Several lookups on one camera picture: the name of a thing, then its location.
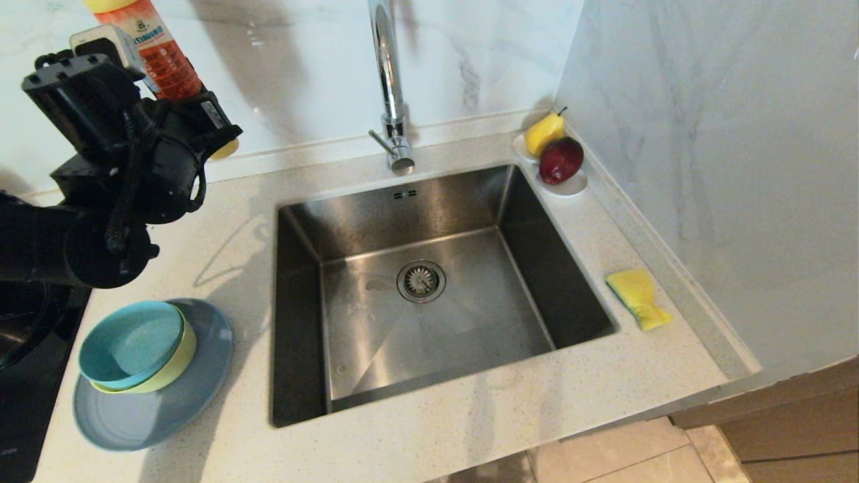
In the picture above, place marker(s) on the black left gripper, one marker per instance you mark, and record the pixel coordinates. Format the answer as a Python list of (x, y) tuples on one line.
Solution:
[(74, 107)]

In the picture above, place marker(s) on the orange dish soap bottle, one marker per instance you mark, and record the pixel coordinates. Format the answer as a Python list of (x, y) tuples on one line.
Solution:
[(161, 60)]

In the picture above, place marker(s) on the stainless steel sink basin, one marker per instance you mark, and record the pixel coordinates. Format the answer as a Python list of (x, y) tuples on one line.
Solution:
[(376, 349)]

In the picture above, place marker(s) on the metal sink drain strainer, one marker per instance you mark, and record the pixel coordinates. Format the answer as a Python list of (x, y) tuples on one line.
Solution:
[(421, 281)]

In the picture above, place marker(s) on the yellow and green sponge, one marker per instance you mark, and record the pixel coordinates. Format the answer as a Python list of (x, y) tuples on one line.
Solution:
[(637, 295)]

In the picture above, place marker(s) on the teal bowl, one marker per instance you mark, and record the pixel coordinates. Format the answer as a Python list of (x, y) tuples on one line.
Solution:
[(131, 342)]

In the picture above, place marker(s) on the yellow-green bowl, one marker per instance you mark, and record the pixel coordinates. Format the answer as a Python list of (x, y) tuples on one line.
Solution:
[(180, 362)]

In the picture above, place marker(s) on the black induction cooktop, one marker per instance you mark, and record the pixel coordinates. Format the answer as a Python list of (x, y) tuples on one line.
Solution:
[(27, 402)]

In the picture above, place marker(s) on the chrome kitchen faucet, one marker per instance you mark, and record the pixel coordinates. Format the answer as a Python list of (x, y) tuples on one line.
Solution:
[(392, 100)]

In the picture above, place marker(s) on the blue-grey plate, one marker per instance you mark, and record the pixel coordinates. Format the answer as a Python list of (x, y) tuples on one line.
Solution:
[(154, 422)]

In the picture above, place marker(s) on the small white dish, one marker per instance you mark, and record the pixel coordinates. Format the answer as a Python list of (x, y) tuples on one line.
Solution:
[(570, 188), (520, 149)]

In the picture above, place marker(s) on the yellow pear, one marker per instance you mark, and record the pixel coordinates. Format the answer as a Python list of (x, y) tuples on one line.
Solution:
[(542, 134)]

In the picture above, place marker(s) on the dark red apple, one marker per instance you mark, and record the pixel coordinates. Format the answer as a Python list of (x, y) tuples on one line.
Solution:
[(560, 161)]

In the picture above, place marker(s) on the beige wooden cabinet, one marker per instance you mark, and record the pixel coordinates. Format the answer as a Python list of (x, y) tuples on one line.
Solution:
[(792, 422)]

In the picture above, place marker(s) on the white framed wrist camera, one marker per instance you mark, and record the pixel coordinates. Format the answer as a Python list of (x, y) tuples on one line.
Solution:
[(100, 47)]

